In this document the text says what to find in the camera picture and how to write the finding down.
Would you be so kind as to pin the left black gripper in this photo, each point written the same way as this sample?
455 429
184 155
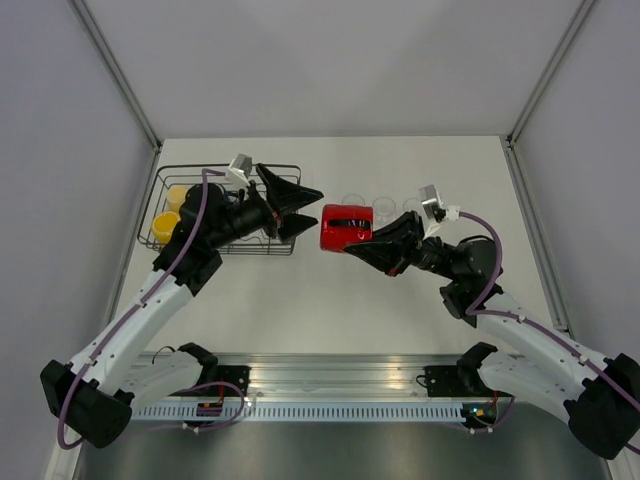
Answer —
284 196

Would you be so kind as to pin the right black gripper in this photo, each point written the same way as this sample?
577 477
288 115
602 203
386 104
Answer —
391 255

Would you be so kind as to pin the clear glass cup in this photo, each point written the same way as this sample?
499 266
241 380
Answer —
412 204
385 210
353 199

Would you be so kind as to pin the red mug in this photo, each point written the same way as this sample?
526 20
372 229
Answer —
345 224

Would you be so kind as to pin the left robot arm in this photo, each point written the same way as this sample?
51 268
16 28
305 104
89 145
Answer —
95 394

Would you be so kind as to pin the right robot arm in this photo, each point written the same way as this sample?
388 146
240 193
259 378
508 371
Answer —
596 396

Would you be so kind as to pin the pale yellow mug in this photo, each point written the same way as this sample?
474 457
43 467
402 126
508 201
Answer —
175 197

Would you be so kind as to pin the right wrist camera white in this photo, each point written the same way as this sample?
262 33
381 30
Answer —
435 210

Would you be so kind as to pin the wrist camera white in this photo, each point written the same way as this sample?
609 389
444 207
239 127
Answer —
435 210
239 170

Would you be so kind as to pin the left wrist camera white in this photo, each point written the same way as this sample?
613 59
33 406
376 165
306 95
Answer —
239 170

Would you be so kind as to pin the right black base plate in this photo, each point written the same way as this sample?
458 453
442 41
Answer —
443 381

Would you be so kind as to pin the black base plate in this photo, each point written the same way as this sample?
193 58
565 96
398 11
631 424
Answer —
443 381
237 375

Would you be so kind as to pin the aluminium front rail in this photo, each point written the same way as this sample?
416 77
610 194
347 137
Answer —
335 377

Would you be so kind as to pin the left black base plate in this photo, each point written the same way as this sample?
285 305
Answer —
237 375

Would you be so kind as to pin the white slotted cable duct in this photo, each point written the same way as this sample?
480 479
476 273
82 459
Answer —
263 411

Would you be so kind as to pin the left aluminium frame post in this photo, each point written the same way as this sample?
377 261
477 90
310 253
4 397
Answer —
97 38

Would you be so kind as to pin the aluminium frame post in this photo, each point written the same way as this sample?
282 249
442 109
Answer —
97 38
553 65

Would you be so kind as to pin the right aluminium frame post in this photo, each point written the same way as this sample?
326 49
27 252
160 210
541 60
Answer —
553 65

